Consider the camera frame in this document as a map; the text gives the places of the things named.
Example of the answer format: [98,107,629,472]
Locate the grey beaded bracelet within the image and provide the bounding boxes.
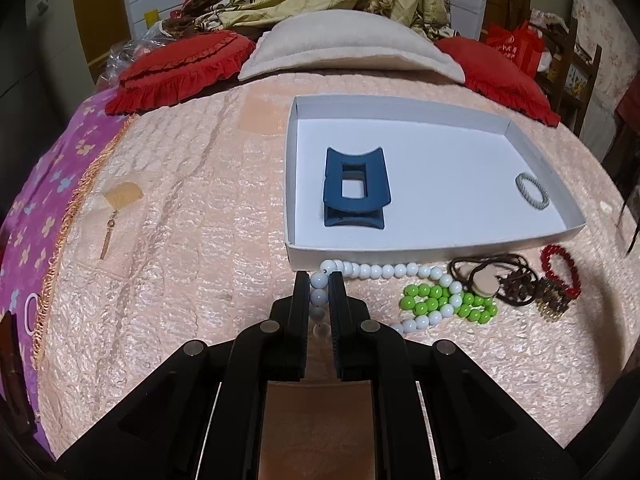
[515,172,551,211]

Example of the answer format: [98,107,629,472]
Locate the beige pillow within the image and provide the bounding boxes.
[237,10,467,85]

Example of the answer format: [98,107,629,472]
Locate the white bead necklace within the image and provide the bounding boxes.
[309,259,463,336]

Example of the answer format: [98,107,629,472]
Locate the beige card tag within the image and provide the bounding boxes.
[102,181,144,211]

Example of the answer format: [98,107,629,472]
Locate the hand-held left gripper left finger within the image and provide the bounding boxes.
[54,271,310,480]

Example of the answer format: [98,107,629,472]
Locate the plain red cushion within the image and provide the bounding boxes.
[434,36,562,128]

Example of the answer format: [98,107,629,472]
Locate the white ring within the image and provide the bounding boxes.
[22,292,41,333]

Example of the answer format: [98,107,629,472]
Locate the blue hair claw clip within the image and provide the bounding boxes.
[320,146,392,231]

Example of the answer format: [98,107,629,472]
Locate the red frilled cushion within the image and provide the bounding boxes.
[104,30,257,117]

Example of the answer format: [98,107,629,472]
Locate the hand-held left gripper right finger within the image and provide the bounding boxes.
[330,271,581,480]

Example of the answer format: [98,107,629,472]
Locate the dark brown bead bracelet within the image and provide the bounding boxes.
[502,267,541,306]

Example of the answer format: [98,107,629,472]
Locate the green bead bracelet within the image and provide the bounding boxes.
[399,284,498,325]

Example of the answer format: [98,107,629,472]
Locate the red cloth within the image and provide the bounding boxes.
[614,80,640,131]

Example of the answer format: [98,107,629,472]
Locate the red shopping bag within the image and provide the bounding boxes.
[486,20,546,81]

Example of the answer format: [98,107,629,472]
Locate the wooden chair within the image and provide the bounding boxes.
[530,7,603,138]

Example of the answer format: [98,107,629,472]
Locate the red bead bracelet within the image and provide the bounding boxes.
[540,244,583,297]

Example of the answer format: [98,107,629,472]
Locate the white cardboard box tray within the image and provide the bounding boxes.
[284,94,587,272]

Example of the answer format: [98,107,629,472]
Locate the purple floral blanket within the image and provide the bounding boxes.
[0,87,136,456]

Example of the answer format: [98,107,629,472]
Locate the cord necklace with wooden pendant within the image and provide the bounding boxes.
[446,255,541,307]

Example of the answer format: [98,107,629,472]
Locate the clear plastic bag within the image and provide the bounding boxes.
[97,22,171,86]

